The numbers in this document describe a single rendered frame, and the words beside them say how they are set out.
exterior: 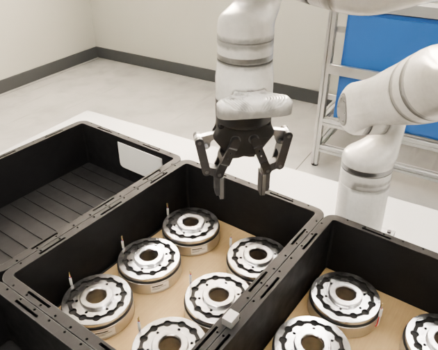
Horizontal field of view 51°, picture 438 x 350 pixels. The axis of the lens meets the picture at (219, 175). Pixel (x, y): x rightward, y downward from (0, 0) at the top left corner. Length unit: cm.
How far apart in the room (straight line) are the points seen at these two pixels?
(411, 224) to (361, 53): 139
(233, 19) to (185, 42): 344
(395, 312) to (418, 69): 37
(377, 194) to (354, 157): 8
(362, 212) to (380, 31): 159
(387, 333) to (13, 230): 67
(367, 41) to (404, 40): 17
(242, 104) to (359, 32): 190
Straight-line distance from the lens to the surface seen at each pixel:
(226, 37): 56
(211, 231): 82
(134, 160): 99
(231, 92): 58
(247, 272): 74
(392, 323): 76
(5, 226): 97
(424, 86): 56
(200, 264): 80
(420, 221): 120
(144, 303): 75
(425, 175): 259
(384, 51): 241
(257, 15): 56
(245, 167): 131
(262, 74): 58
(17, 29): 410
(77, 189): 103
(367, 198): 88
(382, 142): 86
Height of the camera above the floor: 137
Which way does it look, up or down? 32 degrees down
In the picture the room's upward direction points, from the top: straight up
